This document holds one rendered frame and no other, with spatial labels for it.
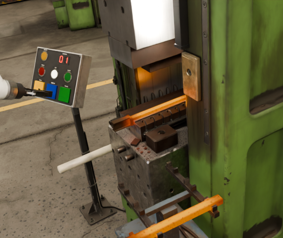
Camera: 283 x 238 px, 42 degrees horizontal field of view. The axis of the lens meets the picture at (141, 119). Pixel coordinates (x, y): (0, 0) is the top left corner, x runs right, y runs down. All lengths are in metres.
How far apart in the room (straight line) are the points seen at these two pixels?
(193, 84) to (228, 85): 0.16
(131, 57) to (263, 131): 0.59
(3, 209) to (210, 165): 1.84
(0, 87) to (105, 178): 1.51
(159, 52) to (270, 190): 0.84
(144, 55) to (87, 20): 5.07
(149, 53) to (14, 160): 2.18
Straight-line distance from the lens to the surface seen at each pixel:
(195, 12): 1.32
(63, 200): 2.88
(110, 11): 1.57
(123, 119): 1.67
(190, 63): 1.38
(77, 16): 6.54
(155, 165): 1.60
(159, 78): 1.94
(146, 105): 1.82
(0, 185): 3.24
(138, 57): 1.52
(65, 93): 2.01
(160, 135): 1.60
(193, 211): 1.27
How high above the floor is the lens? 1.87
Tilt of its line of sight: 31 degrees down
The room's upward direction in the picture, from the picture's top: 7 degrees counter-clockwise
